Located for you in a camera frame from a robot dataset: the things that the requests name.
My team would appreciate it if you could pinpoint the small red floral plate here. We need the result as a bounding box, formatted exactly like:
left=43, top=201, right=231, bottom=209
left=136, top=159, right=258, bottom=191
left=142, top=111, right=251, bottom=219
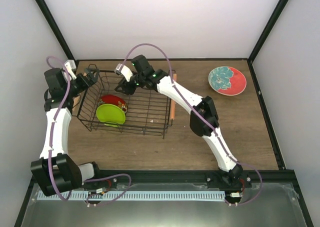
left=98, top=94, right=128, bottom=114

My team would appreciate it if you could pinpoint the large red blue-flower plate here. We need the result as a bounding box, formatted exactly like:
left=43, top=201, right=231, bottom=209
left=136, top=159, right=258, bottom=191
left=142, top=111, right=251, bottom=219
left=208, top=66, right=247, bottom=96

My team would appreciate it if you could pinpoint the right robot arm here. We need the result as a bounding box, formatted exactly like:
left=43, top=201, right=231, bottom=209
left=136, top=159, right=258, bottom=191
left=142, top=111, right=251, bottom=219
left=114, top=55, right=243, bottom=189

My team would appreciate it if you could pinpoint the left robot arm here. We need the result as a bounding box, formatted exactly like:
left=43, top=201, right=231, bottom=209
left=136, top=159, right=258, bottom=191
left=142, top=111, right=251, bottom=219
left=30, top=67, right=102, bottom=197

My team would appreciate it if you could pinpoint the lime green plate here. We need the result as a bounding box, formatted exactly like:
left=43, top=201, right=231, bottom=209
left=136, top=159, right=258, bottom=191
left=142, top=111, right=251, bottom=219
left=96, top=104, right=126, bottom=128

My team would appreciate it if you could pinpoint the light blue slotted strip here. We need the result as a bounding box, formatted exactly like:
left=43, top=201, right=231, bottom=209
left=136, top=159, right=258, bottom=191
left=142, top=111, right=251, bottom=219
left=36, top=190, right=226, bottom=202

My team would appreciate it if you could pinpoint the metal front panel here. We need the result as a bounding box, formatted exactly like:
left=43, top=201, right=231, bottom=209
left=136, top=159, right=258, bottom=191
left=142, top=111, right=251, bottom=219
left=21, top=183, right=307, bottom=227

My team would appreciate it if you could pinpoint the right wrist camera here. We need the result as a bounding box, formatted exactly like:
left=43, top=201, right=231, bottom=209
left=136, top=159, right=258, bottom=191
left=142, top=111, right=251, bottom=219
left=114, top=63, right=134, bottom=82

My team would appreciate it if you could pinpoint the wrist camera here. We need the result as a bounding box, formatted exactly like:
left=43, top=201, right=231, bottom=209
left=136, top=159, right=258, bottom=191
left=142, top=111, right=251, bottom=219
left=114, top=63, right=134, bottom=82
left=62, top=59, right=77, bottom=81

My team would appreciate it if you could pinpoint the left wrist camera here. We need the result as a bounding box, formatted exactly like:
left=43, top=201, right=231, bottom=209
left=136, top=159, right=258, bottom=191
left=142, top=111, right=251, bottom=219
left=62, top=59, right=77, bottom=81

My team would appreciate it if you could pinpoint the black wire dish rack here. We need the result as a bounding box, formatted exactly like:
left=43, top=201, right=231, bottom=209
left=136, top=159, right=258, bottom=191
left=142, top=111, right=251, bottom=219
left=70, top=70, right=175, bottom=138

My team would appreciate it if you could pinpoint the right wooden rack handle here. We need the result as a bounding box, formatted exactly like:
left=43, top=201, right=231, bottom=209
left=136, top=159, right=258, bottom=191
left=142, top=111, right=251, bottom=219
left=170, top=73, right=177, bottom=120

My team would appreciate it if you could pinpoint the left black frame post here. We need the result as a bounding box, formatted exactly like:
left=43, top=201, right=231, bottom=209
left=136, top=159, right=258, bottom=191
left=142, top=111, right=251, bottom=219
left=35, top=0, right=75, bottom=60

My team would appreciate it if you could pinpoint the black frame post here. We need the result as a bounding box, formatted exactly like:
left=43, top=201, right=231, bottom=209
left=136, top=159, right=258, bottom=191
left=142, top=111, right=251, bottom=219
left=35, top=0, right=75, bottom=60
left=248, top=0, right=289, bottom=63

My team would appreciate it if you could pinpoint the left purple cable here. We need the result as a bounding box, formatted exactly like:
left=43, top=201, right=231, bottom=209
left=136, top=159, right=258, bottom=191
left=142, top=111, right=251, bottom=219
left=46, top=56, right=132, bottom=207

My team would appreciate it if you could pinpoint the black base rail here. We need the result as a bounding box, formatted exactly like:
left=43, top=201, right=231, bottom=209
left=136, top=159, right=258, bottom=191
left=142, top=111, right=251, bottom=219
left=84, top=169, right=299, bottom=190

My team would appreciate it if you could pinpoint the right black frame post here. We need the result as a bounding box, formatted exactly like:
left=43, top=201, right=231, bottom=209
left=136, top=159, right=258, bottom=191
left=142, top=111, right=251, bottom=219
left=248, top=0, right=289, bottom=63

